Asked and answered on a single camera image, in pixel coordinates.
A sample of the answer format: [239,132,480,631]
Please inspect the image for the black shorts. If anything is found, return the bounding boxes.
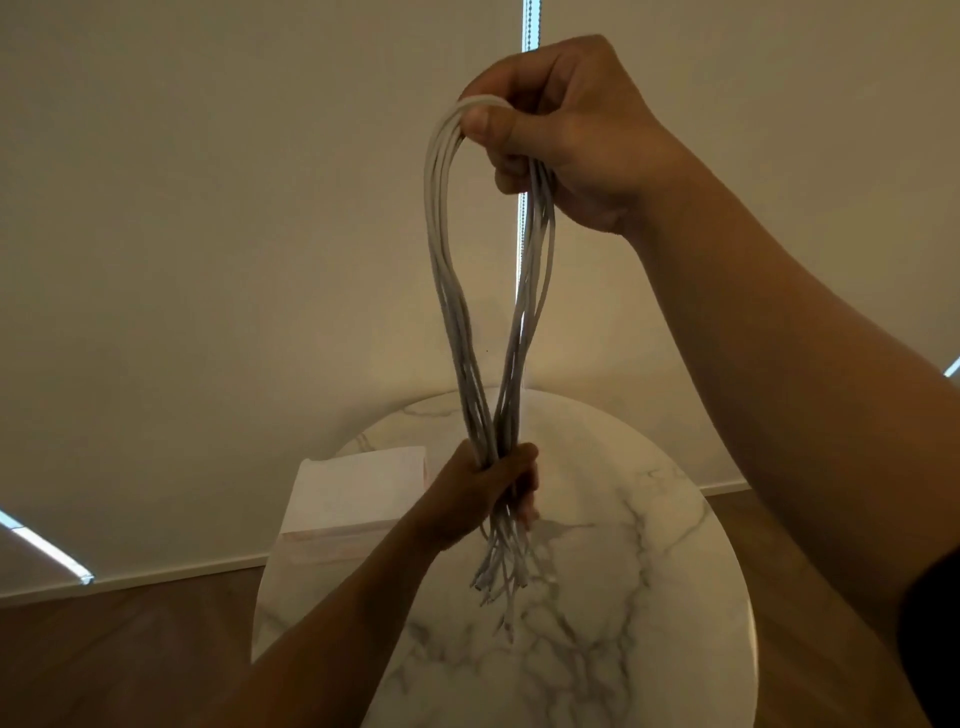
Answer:
[896,547,960,728]

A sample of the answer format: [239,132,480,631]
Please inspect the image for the person's right hand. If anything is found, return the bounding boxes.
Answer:
[458,33,700,238]

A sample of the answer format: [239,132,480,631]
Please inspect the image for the blind bead pull chain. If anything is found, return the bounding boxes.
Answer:
[515,0,543,301]

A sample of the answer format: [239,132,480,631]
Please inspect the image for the person's left forearm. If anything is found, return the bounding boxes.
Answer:
[187,517,451,728]

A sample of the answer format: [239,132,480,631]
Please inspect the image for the round marble table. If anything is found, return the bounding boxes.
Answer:
[251,387,759,728]

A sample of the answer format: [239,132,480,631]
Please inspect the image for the person's left hand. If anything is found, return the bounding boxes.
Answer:
[408,438,541,554]

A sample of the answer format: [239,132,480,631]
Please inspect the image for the white pink box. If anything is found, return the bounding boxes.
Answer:
[277,446,430,571]

